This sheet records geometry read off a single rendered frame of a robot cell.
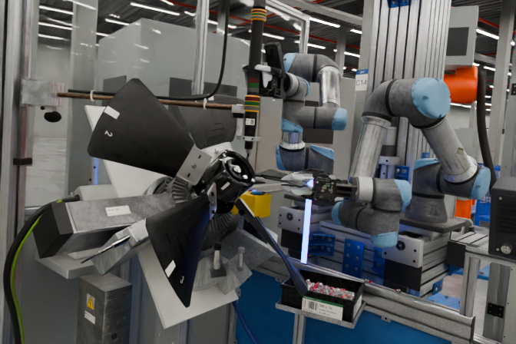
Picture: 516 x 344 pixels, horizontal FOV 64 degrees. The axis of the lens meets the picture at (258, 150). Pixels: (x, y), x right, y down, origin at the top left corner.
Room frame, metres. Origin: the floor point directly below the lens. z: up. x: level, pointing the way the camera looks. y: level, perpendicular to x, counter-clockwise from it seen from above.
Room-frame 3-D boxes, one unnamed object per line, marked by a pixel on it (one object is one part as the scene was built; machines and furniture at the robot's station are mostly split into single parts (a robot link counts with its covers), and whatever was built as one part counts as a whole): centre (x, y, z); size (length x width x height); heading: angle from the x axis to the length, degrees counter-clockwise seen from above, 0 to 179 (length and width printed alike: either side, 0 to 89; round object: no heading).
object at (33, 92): (1.24, 0.65, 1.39); 0.10 x 0.07 x 0.09; 85
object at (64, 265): (1.45, 0.52, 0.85); 0.36 x 0.24 x 0.03; 140
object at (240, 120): (1.19, 0.04, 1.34); 0.09 x 0.07 x 0.10; 86
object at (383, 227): (1.20, -0.37, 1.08); 0.11 x 0.08 x 0.11; 37
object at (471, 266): (1.13, -0.61, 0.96); 0.03 x 0.03 x 0.20; 50
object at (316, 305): (1.23, -0.23, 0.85); 0.22 x 0.17 x 0.07; 66
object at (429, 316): (1.40, -0.28, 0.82); 0.90 x 0.04 x 0.08; 50
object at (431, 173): (1.56, -0.66, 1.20); 0.13 x 0.12 x 0.14; 37
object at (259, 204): (1.66, 0.03, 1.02); 0.16 x 0.10 x 0.11; 50
